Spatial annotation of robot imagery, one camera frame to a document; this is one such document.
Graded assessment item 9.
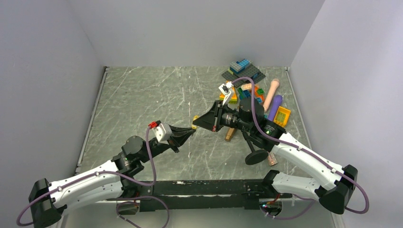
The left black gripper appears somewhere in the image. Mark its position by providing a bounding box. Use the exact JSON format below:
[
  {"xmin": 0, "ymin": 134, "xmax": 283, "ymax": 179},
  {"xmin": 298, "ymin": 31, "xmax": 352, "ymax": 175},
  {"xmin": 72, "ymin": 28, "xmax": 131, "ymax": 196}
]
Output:
[{"xmin": 140, "ymin": 123, "xmax": 196, "ymax": 163}]

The dark grey lego baseplate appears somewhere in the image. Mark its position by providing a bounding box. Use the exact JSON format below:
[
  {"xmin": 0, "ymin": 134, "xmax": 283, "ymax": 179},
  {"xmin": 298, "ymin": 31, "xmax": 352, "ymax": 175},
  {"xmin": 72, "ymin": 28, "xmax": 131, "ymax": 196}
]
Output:
[{"xmin": 221, "ymin": 65, "xmax": 266, "ymax": 84}]

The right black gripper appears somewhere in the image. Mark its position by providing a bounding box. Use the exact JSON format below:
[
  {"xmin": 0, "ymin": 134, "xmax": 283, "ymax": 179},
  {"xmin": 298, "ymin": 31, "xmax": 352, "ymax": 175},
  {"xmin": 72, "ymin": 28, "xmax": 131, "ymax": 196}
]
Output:
[{"xmin": 193, "ymin": 100, "xmax": 254, "ymax": 133}]

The blue grey lego stack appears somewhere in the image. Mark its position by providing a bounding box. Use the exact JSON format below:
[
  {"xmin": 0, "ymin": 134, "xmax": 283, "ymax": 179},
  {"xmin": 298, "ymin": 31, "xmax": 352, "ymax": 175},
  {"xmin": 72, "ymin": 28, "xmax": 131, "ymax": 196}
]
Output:
[{"xmin": 228, "ymin": 59, "xmax": 252, "ymax": 74}]

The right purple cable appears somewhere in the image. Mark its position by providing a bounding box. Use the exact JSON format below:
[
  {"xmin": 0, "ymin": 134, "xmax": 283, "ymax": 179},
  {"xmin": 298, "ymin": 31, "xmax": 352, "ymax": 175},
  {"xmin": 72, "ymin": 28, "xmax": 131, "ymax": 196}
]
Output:
[{"xmin": 231, "ymin": 77, "xmax": 370, "ymax": 215}]

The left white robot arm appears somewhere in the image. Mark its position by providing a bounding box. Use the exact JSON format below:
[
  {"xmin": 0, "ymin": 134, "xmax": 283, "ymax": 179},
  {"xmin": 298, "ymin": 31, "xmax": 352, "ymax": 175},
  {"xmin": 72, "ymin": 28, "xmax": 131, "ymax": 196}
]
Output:
[{"xmin": 28, "ymin": 121, "xmax": 196, "ymax": 228}]

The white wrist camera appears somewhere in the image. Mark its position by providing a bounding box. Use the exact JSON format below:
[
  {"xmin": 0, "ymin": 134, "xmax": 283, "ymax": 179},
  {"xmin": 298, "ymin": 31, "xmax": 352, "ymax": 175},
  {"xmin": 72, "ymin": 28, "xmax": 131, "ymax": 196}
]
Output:
[
  {"xmin": 219, "ymin": 81, "xmax": 234, "ymax": 105},
  {"xmin": 148, "ymin": 121, "xmax": 173, "ymax": 142}
]

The yellow window toy block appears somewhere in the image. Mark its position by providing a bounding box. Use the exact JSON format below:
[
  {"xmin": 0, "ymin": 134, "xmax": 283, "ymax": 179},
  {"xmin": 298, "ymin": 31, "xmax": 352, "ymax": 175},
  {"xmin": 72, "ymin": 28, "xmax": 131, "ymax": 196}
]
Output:
[{"xmin": 273, "ymin": 106, "xmax": 291, "ymax": 128}]

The black microphone stand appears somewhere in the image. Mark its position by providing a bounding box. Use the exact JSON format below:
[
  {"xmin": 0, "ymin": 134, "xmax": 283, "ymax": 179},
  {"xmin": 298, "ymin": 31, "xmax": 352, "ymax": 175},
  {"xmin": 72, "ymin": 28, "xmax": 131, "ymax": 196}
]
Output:
[{"xmin": 242, "ymin": 132, "xmax": 269, "ymax": 165}]

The purple toy microphone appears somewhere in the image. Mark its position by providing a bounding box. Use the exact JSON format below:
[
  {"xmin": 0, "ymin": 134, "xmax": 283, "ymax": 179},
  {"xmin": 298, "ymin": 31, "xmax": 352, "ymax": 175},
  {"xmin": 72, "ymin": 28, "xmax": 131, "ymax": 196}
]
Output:
[{"xmin": 268, "ymin": 95, "xmax": 283, "ymax": 121}]

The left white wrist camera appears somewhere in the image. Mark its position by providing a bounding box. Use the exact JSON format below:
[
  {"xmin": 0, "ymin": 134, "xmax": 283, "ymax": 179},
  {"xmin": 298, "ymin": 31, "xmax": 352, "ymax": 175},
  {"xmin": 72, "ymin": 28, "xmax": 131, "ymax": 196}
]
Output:
[{"xmin": 148, "ymin": 121, "xmax": 173, "ymax": 142}]

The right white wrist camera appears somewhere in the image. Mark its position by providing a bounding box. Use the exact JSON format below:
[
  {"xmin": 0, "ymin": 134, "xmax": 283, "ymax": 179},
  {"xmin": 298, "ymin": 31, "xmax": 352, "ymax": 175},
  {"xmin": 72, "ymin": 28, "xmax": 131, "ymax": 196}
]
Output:
[{"xmin": 219, "ymin": 81, "xmax": 234, "ymax": 105}]

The orange ring toy with bricks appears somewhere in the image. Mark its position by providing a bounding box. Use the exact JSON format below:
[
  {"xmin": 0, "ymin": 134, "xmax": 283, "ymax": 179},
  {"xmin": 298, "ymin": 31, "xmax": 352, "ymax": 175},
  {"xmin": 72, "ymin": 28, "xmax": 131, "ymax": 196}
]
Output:
[{"xmin": 237, "ymin": 83, "xmax": 265, "ymax": 105}]

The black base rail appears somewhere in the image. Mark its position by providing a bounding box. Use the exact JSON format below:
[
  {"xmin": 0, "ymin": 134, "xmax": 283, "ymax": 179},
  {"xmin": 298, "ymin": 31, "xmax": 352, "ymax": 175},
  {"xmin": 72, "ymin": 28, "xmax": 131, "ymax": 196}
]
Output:
[{"xmin": 118, "ymin": 179, "xmax": 291, "ymax": 212}]

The pink toy microphone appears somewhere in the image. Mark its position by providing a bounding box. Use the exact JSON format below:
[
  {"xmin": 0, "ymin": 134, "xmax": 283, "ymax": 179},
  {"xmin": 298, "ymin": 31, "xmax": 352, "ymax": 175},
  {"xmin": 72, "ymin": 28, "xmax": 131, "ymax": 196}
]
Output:
[{"xmin": 263, "ymin": 78, "xmax": 280, "ymax": 112}]

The orange triangular toy block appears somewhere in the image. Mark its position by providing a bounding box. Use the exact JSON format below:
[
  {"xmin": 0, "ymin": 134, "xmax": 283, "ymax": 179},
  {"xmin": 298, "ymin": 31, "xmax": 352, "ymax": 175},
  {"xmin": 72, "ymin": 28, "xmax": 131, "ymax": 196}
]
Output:
[{"xmin": 219, "ymin": 87, "xmax": 237, "ymax": 104}]

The glitter filled tube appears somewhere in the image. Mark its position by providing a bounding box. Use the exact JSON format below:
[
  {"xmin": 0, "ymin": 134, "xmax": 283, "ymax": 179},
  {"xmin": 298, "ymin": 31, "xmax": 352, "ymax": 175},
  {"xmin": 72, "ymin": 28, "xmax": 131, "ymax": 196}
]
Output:
[{"xmin": 267, "ymin": 153, "xmax": 278, "ymax": 166}]

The gold toy microphone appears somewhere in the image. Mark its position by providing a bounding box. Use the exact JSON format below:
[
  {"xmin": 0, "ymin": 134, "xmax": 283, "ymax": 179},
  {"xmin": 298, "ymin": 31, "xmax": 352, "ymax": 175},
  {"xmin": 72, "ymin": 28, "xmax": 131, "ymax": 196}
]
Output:
[{"xmin": 224, "ymin": 128, "xmax": 237, "ymax": 142}]

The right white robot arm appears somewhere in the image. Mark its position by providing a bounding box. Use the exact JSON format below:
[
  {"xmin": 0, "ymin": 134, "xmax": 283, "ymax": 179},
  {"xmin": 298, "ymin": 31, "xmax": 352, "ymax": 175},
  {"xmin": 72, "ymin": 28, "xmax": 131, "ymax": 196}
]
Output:
[{"xmin": 192, "ymin": 98, "xmax": 358, "ymax": 214}]

